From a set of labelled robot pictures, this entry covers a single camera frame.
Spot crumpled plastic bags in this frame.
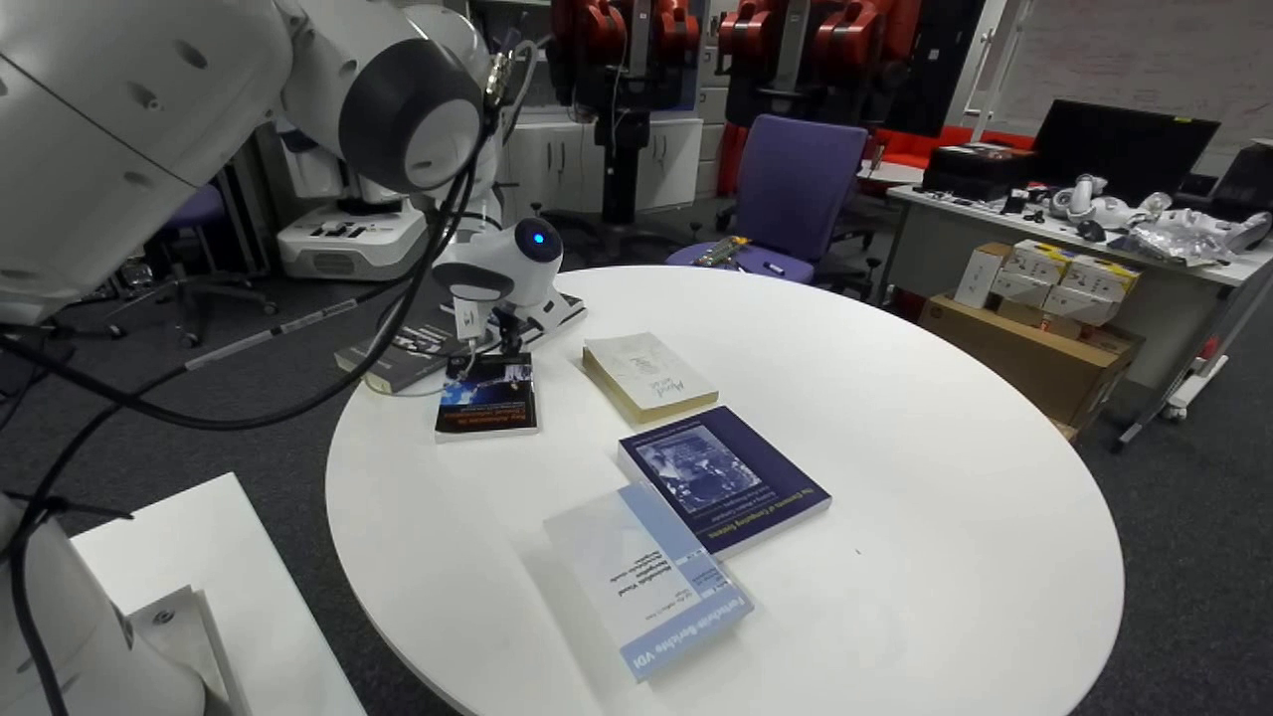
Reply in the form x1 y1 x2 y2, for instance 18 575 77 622
1050 177 1273 267

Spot dark blue book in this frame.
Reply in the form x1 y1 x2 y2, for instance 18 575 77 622
522 292 583 348
616 408 832 559

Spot cream white book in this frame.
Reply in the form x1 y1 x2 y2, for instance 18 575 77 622
579 335 718 428

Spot dark grey book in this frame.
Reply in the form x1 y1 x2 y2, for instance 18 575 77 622
360 324 454 396

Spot light blue white book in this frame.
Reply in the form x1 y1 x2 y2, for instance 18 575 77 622
537 486 750 686

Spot grey desk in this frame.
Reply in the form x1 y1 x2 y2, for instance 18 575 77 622
885 188 1273 389

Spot black orange blue book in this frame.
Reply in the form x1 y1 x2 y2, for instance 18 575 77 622
435 380 537 435

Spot purple office chair near table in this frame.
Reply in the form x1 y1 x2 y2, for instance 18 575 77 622
669 117 872 282

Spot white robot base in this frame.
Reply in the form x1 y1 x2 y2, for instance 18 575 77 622
279 124 427 282

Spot cardboard box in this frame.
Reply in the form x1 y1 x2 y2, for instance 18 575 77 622
919 294 1137 435

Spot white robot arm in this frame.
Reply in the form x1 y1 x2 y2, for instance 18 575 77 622
0 0 563 329

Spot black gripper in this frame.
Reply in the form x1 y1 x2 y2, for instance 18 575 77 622
456 310 533 389

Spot black monitor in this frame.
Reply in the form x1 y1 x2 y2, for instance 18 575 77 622
1029 99 1216 205

